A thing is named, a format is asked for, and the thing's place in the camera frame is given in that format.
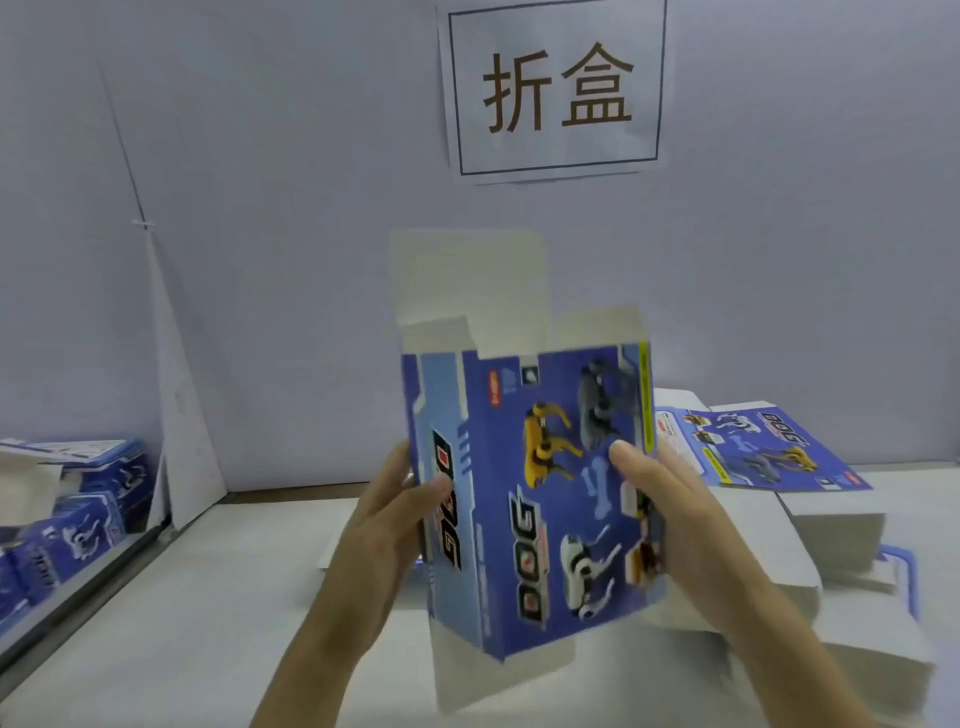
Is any person's right hand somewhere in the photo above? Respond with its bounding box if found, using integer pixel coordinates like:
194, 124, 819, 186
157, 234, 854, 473
607, 439, 785, 635

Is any person's left hand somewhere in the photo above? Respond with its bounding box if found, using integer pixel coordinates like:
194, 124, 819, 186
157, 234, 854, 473
315, 439, 453, 657

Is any stack of boxes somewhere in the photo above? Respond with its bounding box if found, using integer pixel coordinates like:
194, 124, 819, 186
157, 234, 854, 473
648, 387, 939, 725
315, 517, 362, 579

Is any blue dog-print cardboard box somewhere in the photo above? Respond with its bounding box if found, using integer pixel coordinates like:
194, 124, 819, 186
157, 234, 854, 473
390, 228, 671, 714

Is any pile of blue boxes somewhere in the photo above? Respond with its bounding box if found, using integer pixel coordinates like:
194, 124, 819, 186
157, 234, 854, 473
0, 435, 159, 635

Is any person's right forearm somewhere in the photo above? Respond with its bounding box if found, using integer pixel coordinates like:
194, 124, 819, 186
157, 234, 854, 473
723, 592, 882, 728

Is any person's left forearm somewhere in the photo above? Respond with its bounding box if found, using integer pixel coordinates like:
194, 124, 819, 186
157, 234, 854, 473
249, 607, 377, 728

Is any white paper wall sign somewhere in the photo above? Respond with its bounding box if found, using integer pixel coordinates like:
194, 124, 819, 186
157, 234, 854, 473
438, 0, 674, 185

